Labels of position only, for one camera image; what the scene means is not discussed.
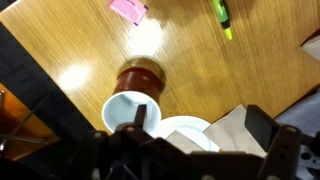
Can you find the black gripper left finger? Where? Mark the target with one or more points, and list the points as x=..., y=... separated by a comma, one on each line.
x=100, y=156

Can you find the grey hoodie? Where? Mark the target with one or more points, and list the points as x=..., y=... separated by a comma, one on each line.
x=303, y=113

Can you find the red mug white inside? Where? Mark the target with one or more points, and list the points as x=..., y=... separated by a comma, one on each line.
x=140, y=83

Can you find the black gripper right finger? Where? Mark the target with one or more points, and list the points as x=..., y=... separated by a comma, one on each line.
x=283, y=150

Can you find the pink sticky note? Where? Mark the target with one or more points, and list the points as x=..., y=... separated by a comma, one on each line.
x=128, y=9

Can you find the white paper plate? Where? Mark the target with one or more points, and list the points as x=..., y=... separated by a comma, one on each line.
x=186, y=125

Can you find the green highlighter marker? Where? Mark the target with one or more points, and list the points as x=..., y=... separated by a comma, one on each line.
x=221, y=13

